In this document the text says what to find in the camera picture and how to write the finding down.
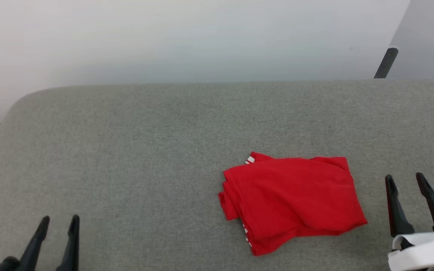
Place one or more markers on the red shirt with white sleeves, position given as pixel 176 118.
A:
pixel 296 199

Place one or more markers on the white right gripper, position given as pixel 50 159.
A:
pixel 424 252

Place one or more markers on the black slanted post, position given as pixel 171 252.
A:
pixel 386 62

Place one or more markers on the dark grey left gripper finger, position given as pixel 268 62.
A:
pixel 70 244
pixel 34 244

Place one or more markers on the grey fabric sofa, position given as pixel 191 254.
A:
pixel 164 150

